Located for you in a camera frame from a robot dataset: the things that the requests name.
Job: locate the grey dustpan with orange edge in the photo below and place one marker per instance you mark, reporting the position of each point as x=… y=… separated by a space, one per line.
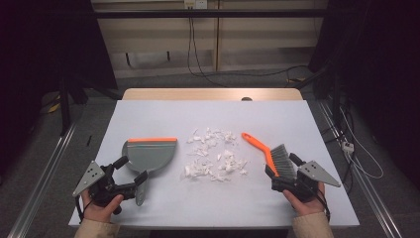
x=152 y=155

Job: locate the pale blue table cover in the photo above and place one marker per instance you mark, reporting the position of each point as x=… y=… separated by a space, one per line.
x=211 y=205

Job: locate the wooden table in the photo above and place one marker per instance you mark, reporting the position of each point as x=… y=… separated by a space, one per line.
x=198 y=94

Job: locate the black metal stand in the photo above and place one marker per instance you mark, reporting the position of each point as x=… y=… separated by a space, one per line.
x=64 y=102
x=335 y=95

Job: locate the black metal crossbar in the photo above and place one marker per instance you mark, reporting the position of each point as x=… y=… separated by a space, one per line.
x=211 y=13

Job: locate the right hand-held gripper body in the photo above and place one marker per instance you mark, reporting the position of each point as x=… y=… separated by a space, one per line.
x=303 y=188

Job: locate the black curtain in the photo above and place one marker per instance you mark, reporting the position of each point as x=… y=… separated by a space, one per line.
x=379 y=66
x=39 y=66

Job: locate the person's left hand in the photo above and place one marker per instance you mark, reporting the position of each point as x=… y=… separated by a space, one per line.
x=99 y=211

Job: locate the white wall socket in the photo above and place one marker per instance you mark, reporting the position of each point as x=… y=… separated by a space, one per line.
x=195 y=3

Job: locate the pile of white paper scraps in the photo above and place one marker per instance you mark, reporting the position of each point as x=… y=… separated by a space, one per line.
x=228 y=163

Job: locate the person's right hand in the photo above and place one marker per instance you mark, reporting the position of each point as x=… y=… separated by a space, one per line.
x=307 y=208

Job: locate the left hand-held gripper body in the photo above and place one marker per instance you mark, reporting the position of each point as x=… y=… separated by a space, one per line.
x=105 y=189

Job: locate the white power strip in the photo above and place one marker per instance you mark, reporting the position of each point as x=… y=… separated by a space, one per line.
x=347 y=146

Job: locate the aluminium floor rail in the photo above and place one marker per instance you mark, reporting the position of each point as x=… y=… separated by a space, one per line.
x=43 y=185
x=363 y=178

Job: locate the orange brush with grey bristles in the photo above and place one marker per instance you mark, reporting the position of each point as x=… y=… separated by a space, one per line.
x=261 y=145

